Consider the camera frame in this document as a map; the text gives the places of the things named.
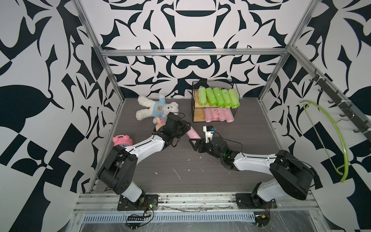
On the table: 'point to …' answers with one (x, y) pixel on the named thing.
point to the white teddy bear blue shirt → (156, 109)
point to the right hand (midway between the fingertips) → (192, 138)
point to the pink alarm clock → (122, 139)
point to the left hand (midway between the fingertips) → (190, 121)
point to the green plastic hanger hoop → (306, 103)
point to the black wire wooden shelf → (197, 111)
